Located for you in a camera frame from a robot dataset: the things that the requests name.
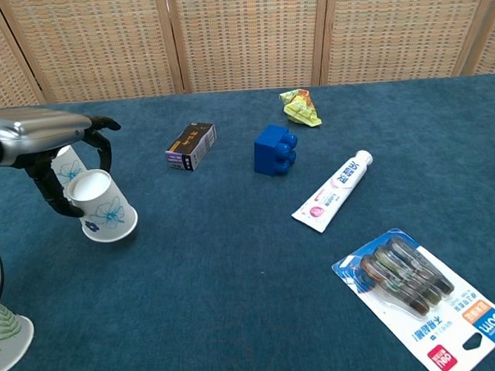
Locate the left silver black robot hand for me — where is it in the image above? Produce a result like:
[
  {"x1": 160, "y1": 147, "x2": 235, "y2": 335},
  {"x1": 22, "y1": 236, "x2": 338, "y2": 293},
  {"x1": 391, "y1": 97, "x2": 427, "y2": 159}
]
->
[{"x1": 0, "y1": 103, "x2": 126, "y2": 222}]

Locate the paper cup blue flower print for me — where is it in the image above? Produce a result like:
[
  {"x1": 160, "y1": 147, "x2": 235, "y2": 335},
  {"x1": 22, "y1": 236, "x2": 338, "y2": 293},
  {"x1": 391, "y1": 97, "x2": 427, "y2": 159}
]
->
[
  {"x1": 67, "y1": 167, "x2": 140, "y2": 245},
  {"x1": 49, "y1": 144, "x2": 89, "y2": 194}
]

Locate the paper cup green fern print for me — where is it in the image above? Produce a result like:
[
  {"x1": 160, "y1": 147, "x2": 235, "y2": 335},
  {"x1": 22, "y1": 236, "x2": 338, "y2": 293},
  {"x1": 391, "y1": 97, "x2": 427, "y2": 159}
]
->
[{"x1": 0, "y1": 300, "x2": 37, "y2": 371}]

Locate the small black purple carton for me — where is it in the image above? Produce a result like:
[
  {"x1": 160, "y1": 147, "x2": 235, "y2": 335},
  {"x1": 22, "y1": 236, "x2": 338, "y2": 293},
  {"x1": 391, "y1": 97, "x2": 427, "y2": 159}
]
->
[{"x1": 163, "y1": 121, "x2": 219, "y2": 172}]

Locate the woven bamboo folding screen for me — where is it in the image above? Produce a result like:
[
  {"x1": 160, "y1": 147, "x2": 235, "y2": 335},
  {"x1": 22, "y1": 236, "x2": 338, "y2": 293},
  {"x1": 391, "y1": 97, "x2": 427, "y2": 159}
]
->
[{"x1": 0, "y1": 0, "x2": 495, "y2": 110}]

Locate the teal blue table mat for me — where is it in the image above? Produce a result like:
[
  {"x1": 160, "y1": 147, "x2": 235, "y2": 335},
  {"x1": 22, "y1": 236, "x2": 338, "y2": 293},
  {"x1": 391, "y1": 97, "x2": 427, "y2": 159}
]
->
[{"x1": 0, "y1": 73, "x2": 495, "y2": 371}]

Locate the blue toy building block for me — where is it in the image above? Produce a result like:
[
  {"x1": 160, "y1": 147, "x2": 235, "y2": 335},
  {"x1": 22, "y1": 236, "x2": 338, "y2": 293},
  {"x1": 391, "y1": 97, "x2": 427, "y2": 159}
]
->
[{"x1": 251, "y1": 122, "x2": 300, "y2": 178}]

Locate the crumpled yellow snack wrapper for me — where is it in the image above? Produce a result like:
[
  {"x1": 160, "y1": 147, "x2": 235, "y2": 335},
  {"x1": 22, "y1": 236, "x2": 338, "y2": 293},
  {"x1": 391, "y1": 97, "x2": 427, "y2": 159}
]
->
[{"x1": 278, "y1": 87, "x2": 323, "y2": 130}]

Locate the white pink toothpaste tube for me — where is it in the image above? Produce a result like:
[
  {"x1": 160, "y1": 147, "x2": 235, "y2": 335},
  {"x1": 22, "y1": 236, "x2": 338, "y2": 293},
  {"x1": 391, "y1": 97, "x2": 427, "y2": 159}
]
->
[{"x1": 288, "y1": 149, "x2": 378, "y2": 236}]

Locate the correction tape blister pack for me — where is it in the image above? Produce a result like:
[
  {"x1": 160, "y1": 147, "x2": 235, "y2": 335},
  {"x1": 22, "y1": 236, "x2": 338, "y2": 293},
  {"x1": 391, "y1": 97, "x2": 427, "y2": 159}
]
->
[{"x1": 329, "y1": 223, "x2": 495, "y2": 371}]

